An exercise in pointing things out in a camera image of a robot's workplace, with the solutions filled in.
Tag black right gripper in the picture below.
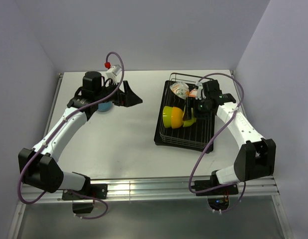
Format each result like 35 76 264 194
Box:
183 96 213 121

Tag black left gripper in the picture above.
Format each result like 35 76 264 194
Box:
95 80 142 108

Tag orange plastic bowl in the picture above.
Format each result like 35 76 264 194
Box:
171 107 184 129

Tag floral orange green bowl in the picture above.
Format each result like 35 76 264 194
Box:
170 82 190 100

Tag lime green bowl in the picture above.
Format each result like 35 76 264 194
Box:
162 106 173 128
183 108 197 127

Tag blue ceramic bowl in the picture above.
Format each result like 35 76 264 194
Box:
98 102 112 113

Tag orange patterned white bowl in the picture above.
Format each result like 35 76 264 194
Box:
188 89 198 98

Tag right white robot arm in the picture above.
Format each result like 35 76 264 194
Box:
196 80 276 194

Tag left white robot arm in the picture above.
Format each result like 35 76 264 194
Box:
18 71 143 199

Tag black drip tray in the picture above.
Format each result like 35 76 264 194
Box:
153 79 218 154

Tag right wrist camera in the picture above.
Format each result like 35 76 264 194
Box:
195 81 206 100

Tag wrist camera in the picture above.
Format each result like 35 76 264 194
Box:
195 81 206 100
104 62 121 85

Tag grey wire dish rack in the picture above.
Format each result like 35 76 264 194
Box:
154 72 215 151

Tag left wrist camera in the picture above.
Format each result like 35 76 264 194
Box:
104 62 121 85

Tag aluminium table edge rail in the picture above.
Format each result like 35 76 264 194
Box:
17 174 280 205

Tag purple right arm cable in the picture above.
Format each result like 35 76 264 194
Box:
188 72 246 213

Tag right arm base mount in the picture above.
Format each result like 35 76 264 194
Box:
191 180 239 211

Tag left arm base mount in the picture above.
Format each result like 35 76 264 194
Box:
61 183 108 219

